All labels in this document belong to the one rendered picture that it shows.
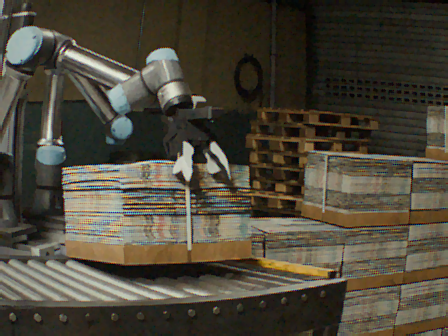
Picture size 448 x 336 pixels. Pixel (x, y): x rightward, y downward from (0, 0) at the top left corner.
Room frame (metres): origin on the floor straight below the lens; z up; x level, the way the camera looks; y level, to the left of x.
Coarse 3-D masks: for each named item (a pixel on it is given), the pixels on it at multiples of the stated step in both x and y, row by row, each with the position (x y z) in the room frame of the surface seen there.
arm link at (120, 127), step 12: (72, 72) 2.99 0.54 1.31; (84, 84) 3.00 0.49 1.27; (96, 84) 3.01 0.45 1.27; (84, 96) 3.02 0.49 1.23; (96, 96) 3.01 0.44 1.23; (108, 96) 3.03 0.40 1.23; (96, 108) 3.02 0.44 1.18; (108, 108) 3.02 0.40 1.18; (108, 120) 3.02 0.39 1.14; (120, 120) 3.01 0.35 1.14; (120, 132) 3.01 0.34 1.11
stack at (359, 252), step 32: (256, 224) 3.04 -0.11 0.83; (288, 224) 3.06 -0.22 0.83; (320, 224) 3.08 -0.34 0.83; (416, 224) 3.06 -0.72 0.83; (256, 256) 2.83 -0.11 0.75; (288, 256) 2.88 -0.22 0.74; (320, 256) 2.91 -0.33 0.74; (352, 256) 2.96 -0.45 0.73; (384, 256) 3.00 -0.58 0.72; (416, 256) 3.05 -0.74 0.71; (384, 288) 3.00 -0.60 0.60; (416, 288) 3.06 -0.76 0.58; (352, 320) 2.97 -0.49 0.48; (384, 320) 3.01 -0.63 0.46; (416, 320) 3.07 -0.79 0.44
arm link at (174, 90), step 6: (168, 84) 2.13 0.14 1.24; (174, 84) 2.13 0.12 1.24; (180, 84) 2.14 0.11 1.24; (186, 84) 2.15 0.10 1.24; (162, 90) 2.14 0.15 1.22; (168, 90) 2.13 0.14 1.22; (174, 90) 2.13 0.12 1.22; (180, 90) 2.13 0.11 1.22; (186, 90) 2.14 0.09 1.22; (162, 96) 2.14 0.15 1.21; (168, 96) 2.12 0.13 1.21; (174, 96) 2.12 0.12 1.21; (180, 96) 2.13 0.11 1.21; (186, 96) 2.14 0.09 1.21; (162, 102) 2.14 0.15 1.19
